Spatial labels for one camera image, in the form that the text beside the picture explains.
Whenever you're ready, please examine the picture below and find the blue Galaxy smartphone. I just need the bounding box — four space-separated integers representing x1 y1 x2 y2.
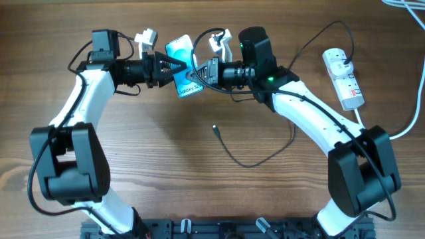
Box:
165 34 205 100

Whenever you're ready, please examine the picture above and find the black charger cable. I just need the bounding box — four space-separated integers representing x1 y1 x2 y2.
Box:
212 20 355 169

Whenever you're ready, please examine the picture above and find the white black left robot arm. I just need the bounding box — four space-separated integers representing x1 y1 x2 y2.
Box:
28 29 187 238

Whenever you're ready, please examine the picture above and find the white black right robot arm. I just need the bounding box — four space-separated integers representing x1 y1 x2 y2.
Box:
187 27 401 238

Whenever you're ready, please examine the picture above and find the white USB charger plug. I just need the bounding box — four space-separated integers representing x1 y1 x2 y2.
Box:
327 60 354 80

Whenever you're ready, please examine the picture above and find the white power strip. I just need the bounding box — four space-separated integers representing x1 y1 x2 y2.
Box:
322 48 365 111

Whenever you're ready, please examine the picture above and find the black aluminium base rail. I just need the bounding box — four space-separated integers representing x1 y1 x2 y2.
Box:
80 217 376 239

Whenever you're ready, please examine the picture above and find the white power strip cord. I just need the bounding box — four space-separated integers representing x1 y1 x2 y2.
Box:
353 0 425 140

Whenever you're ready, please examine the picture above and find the white bundled cable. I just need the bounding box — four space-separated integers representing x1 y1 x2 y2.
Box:
381 0 425 11

